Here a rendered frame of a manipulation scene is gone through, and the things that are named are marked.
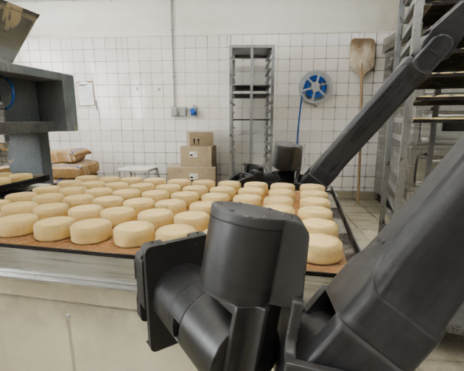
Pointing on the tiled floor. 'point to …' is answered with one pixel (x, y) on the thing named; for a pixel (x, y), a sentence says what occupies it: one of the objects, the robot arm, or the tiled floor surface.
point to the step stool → (138, 169)
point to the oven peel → (364, 58)
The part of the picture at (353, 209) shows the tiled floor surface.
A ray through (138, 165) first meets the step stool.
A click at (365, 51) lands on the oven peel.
